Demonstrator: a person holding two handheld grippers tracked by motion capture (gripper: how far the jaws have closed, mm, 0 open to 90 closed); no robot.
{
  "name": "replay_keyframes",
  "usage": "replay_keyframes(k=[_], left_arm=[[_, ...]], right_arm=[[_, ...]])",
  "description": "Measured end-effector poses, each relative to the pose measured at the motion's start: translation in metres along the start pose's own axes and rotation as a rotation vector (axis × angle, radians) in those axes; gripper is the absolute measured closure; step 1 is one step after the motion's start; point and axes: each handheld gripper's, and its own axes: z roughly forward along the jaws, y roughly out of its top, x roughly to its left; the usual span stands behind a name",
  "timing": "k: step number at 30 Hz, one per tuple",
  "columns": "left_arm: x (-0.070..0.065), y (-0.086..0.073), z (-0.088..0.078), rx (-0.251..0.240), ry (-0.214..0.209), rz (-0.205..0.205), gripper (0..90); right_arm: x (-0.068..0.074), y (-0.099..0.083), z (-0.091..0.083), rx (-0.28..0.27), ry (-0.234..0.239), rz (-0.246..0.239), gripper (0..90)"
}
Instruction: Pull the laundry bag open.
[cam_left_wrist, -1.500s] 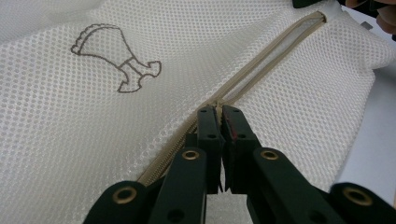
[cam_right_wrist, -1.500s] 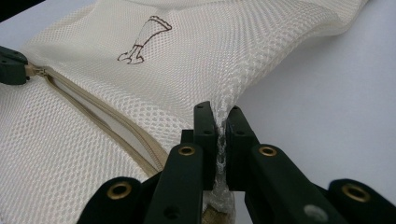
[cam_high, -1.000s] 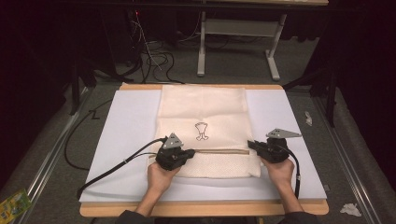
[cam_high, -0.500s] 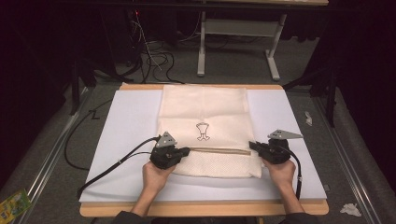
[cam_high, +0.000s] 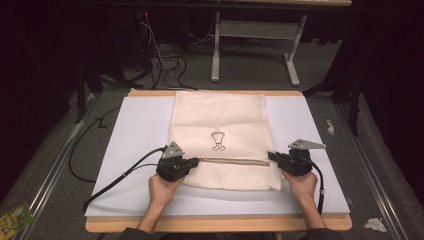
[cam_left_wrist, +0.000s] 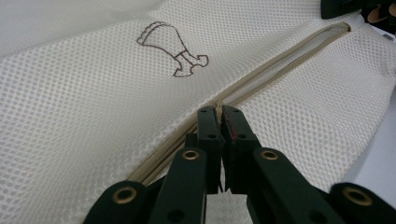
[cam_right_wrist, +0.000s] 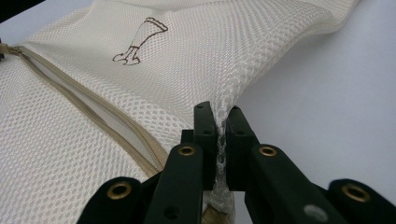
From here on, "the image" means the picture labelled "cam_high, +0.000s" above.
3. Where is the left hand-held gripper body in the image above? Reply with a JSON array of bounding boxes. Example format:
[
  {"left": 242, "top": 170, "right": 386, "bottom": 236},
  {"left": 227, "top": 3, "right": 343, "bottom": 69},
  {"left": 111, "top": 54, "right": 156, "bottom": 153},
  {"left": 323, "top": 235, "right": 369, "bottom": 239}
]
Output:
[{"left": 155, "top": 141, "right": 191, "bottom": 183}]

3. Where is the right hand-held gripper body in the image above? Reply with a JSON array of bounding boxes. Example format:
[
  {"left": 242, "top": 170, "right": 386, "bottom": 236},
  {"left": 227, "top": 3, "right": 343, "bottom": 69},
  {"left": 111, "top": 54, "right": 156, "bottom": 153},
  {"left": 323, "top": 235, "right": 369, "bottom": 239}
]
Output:
[{"left": 281, "top": 138, "right": 327, "bottom": 177}]

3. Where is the cream mesh zipper bag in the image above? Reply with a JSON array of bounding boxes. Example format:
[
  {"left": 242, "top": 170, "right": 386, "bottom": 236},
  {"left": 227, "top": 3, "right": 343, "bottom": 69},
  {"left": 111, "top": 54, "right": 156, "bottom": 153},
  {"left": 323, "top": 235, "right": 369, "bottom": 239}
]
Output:
[{"left": 168, "top": 90, "right": 283, "bottom": 192}]

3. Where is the person's right hand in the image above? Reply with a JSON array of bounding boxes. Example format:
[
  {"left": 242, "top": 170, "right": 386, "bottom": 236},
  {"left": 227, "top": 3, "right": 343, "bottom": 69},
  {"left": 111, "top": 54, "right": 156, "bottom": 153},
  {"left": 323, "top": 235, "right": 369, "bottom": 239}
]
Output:
[{"left": 283, "top": 170, "right": 319, "bottom": 203}]

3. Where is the person's left hand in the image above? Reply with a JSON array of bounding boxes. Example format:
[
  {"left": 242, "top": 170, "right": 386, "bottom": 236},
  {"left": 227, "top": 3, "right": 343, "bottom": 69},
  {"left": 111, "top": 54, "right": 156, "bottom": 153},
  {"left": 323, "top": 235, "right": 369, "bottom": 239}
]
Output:
[{"left": 148, "top": 173, "right": 186, "bottom": 209}]

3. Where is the white board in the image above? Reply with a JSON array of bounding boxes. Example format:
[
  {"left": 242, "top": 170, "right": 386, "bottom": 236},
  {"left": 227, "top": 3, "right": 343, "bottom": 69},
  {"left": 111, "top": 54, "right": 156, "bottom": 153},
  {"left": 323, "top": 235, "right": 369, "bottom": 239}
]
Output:
[{"left": 84, "top": 95, "right": 351, "bottom": 218}]

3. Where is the wooden table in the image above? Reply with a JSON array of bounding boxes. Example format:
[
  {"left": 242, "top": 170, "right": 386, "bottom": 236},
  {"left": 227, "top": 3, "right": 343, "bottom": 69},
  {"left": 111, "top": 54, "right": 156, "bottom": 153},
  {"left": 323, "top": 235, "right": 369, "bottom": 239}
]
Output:
[{"left": 84, "top": 89, "right": 353, "bottom": 233}]

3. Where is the dark metal stand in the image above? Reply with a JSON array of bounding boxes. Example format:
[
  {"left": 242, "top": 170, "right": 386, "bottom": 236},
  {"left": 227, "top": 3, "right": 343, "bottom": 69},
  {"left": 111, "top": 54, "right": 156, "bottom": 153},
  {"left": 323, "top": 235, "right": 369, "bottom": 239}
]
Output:
[
  {"left": 302, "top": 71, "right": 365, "bottom": 138},
  {"left": 73, "top": 63, "right": 105, "bottom": 125}
]

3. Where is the crumpled white paper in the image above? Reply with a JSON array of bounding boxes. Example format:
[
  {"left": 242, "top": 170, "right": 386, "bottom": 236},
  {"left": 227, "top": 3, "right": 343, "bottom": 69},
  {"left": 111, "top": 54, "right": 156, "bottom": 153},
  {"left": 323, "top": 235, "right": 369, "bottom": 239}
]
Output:
[{"left": 363, "top": 217, "right": 389, "bottom": 233}]

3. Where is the green yellow packet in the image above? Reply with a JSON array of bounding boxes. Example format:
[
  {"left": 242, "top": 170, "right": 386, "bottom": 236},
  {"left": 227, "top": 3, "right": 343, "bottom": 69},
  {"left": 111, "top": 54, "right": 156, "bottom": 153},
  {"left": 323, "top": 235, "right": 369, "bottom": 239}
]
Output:
[{"left": 0, "top": 201, "right": 36, "bottom": 240}]

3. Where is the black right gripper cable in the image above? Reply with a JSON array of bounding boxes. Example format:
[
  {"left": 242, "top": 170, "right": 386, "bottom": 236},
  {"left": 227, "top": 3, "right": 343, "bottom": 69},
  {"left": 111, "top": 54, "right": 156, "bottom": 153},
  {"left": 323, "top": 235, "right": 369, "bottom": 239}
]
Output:
[{"left": 298, "top": 154, "right": 326, "bottom": 215}]

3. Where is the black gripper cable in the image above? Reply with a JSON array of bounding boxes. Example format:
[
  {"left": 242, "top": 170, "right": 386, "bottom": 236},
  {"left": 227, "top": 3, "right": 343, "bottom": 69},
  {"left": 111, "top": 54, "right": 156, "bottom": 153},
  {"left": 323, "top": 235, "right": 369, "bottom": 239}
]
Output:
[
  {"left": 298, "top": 154, "right": 326, "bottom": 215},
  {"left": 82, "top": 146, "right": 168, "bottom": 214}
]

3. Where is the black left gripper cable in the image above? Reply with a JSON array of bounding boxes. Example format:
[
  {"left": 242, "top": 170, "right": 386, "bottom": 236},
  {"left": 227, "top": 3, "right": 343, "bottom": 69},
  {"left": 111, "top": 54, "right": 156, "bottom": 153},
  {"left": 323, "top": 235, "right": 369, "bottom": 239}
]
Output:
[{"left": 82, "top": 146, "right": 168, "bottom": 214}]

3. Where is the metal floor rail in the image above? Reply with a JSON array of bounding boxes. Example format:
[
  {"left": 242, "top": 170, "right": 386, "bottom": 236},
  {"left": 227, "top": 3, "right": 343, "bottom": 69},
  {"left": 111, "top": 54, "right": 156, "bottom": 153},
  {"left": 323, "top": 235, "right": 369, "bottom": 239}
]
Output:
[
  {"left": 334, "top": 103, "right": 424, "bottom": 240},
  {"left": 13, "top": 93, "right": 98, "bottom": 240}
]

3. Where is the black floor cable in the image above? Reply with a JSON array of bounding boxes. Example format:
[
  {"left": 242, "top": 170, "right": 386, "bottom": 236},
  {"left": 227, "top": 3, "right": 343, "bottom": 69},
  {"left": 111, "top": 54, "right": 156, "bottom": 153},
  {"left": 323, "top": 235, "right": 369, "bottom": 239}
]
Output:
[{"left": 68, "top": 105, "right": 122, "bottom": 184}]

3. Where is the tangle of black cables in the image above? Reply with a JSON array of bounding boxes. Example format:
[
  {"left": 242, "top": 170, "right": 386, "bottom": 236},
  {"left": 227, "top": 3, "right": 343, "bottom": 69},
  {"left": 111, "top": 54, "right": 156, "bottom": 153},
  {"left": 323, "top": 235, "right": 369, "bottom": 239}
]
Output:
[{"left": 133, "top": 9, "right": 198, "bottom": 91}]

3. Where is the white metal desk frame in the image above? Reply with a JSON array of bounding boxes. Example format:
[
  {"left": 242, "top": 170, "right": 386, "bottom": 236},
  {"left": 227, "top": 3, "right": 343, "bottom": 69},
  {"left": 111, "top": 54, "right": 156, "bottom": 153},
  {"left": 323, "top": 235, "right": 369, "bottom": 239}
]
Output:
[{"left": 210, "top": 0, "right": 353, "bottom": 88}]

